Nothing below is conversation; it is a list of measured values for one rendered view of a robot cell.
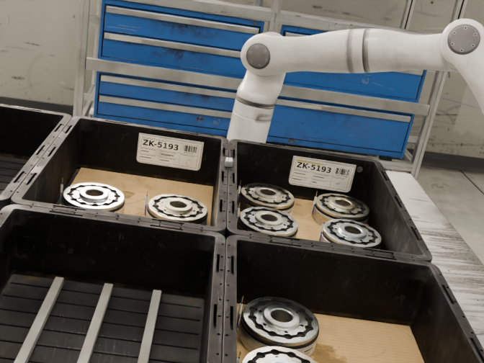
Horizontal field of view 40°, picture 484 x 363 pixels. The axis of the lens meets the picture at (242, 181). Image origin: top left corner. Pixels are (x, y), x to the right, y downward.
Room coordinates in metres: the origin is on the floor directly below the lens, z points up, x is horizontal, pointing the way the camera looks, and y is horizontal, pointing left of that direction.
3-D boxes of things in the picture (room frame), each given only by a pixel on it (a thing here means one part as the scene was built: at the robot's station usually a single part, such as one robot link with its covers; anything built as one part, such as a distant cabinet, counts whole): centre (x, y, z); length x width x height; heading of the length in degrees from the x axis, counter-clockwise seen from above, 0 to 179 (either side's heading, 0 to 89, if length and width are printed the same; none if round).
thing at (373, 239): (1.02, -0.20, 0.86); 0.10 x 0.10 x 0.01
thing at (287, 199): (1.13, -0.05, 0.86); 0.10 x 0.10 x 0.01
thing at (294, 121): (3.06, -0.41, 0.60); 0.72 x 0.03 x 0.56; 98
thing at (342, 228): (1.02, -0.20, 0.86); 0.05 x 0.05 x 0.01
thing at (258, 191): (1.13, -0.05, 0.86); 0.05 x 0.05 x 0.01
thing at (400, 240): (1.02, -0.13, 0.87); 0.40 x 0.30 x 0.11; 4
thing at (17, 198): (1.00, 0.17, 0.92); 0.40 x 0.30 x 0.02; 4
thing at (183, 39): (2.95, 0.38, 0.60); 0.72 x 0.03 x 0.56; 98
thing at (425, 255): (1.02, -0.13, 0.92); 0.40 x 0.30 x 0.02; 4
